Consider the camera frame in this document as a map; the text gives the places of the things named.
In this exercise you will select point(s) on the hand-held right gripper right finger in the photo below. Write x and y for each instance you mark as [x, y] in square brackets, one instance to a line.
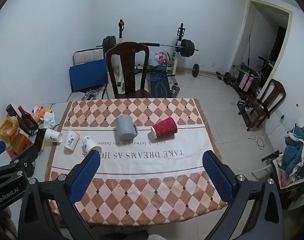
[217, 177]

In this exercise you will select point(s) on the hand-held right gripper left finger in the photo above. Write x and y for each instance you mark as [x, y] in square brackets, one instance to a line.
[85, 177]

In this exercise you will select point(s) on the grey mug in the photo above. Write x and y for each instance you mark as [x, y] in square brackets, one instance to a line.
[125, 127]

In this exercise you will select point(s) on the red ribbed paper cup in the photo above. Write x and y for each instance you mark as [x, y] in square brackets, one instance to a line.
[165, 127]

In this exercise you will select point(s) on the white paper cup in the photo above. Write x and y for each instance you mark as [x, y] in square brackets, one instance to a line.
[90, 143]
[71, 142]
[52, 135]

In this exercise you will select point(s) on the orange carton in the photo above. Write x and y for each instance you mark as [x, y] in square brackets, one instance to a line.
[22, 143]

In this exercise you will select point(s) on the yellow plastic bag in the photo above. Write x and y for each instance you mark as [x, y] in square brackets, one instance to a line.
[8, 130]

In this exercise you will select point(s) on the flat black box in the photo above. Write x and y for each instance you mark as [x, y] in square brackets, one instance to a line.
[40, 140]

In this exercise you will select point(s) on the tall black box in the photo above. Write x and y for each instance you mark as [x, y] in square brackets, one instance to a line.
[16, 118]

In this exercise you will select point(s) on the wine bottle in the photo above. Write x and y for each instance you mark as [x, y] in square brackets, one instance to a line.
[28, 118]

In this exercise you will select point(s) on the crumpled white tissue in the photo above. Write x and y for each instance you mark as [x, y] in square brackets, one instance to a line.
[49, 120]

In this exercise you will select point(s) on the orange snack packets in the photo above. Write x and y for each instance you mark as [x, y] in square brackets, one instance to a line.
[41, 111]

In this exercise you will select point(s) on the checked tablecloth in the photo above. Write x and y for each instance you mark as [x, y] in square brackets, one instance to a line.
[147, 185]

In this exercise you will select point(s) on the pile of clothes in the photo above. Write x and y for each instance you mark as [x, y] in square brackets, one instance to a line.
[298, 150]

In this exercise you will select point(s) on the chrome dumbbell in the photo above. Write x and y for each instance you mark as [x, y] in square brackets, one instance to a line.
[175, 90]

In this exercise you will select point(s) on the brown wooden chair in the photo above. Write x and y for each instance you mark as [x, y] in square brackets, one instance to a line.
[271, 97]

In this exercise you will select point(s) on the black dumbbell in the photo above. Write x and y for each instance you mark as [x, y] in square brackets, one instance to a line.
[227, 77]

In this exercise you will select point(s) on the blue folding chair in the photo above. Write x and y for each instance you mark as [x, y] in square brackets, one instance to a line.
[88, 76]

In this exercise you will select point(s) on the folded exercise machine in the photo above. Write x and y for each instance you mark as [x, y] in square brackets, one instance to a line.
[249, 80]

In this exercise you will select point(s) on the blue exercise mat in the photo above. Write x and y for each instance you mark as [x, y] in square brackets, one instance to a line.
[160, 88]

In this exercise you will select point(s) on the short barbell with black plate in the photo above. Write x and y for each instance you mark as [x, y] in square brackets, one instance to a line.
[195, 70]

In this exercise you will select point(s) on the badminton racket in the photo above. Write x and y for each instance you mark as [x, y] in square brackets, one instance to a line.
[157, 77]

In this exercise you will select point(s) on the dark wooden chair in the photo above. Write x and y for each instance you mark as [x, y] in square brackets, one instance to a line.
[128, 65]

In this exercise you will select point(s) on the white padded chair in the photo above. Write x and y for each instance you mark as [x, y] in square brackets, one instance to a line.
[88, 55]

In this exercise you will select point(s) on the printed plastic bag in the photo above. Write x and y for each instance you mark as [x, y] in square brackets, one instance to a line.
[160, 59]

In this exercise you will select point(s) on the long barbell with black plates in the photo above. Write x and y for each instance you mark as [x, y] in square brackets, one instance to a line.
[187, 47]

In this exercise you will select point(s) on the white weight bench rack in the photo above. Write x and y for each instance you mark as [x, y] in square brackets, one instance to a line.
[178, 47]

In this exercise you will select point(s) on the door frame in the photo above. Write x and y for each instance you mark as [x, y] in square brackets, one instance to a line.
[290, 30]

